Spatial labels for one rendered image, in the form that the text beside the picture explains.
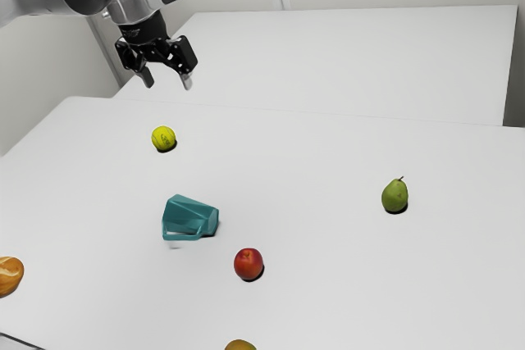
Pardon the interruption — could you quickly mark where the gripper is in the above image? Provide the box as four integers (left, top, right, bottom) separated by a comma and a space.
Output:
114, 12, 199, 91

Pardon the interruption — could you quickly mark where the teal faceted mug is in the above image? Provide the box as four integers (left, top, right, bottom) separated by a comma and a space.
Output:
161, 193, 220, 242

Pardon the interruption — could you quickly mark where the yellow tennis ball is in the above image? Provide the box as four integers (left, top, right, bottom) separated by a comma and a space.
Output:
151, 125, 177, 152

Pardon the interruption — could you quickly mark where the red apple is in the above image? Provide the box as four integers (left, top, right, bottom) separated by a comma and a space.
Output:
233, 248, 264, 281

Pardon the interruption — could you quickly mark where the golden bread roll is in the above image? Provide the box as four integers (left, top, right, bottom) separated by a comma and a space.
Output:
0, 256, 25, 298

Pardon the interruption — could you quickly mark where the green pear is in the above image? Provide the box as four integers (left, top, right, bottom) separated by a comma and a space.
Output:
381, 175, 409, 212

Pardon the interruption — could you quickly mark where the yellow-green mango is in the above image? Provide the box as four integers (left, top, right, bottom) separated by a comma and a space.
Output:
224, 339, 258, 350

